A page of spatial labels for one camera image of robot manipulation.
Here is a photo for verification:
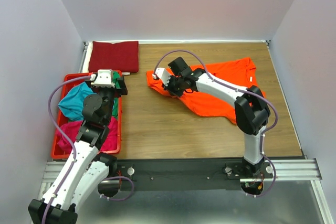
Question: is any orange t-shirt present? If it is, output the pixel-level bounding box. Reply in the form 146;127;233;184
146;57;266;125

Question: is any grey aluminium frame rail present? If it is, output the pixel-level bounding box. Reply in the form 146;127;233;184
78;41;89;73

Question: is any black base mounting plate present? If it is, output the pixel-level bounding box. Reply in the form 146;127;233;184
97;157;274;198

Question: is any teal blue t-shirt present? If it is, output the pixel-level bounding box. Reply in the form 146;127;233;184
58;82;94;121

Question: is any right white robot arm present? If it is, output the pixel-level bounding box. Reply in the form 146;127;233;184
154;57;270;178

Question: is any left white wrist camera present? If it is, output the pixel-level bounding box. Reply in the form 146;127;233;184
90;69;115;88

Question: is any folded dark red t-shirt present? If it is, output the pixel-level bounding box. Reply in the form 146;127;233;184
88;40;139;74

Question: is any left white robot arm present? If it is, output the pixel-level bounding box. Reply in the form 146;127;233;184
28;69;132;223

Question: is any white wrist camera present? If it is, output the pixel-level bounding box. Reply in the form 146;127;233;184
152;68;172;87
90;69;115;88

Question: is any front aluminium extrusion rail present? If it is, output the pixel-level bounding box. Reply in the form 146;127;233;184
42;159;322;183

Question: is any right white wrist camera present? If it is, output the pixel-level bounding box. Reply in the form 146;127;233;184
152;68;172;87

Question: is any red plastic crate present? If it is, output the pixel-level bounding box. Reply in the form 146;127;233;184
50;70;123;160

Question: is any green t-shirt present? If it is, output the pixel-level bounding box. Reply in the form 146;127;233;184
112;71;120;120

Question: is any magenta pink t-shirt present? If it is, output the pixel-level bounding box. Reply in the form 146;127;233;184
55;116;118;154

